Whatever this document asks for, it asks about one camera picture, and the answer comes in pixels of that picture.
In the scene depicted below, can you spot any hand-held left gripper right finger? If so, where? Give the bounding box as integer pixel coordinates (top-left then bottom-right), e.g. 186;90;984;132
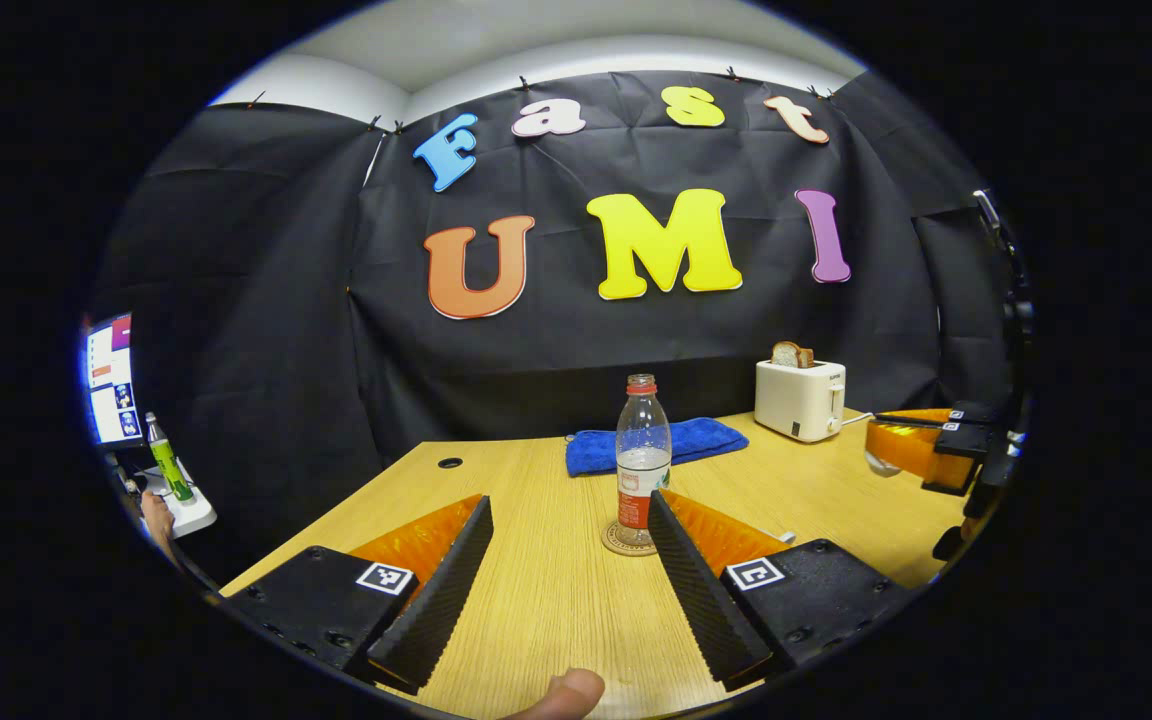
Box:
647;489;912;693

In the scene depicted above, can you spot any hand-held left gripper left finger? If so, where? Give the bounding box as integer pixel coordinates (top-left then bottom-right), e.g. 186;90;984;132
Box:
221;494;495;696

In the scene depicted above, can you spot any round woven coaster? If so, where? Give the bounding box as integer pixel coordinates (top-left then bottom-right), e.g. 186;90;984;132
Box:
601;518;659;558

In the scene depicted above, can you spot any clear plastic water bottle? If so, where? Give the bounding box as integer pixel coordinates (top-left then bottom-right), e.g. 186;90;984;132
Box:
615;374;674;549

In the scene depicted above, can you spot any green drink bottle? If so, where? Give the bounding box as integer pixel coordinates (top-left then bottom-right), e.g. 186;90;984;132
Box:
144;411;195;503

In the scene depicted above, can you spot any white toaster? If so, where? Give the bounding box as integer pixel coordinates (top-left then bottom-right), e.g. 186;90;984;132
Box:
754;359;848;444

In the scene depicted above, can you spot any blue folded towel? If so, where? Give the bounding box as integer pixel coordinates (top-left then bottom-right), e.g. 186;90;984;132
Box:
565;417;750;477

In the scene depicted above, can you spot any black metal stand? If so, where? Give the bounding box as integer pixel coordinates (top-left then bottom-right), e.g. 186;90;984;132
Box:
972;188;1037;401

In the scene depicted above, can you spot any white side desk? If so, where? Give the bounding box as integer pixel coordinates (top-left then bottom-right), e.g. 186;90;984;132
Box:
131;462;219;541

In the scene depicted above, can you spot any black backdrop cloth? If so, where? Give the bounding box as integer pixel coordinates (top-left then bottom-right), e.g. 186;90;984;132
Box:
86;70;1022;561

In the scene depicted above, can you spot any computer monitor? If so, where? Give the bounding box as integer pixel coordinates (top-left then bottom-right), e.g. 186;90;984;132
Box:
84;313;145;448

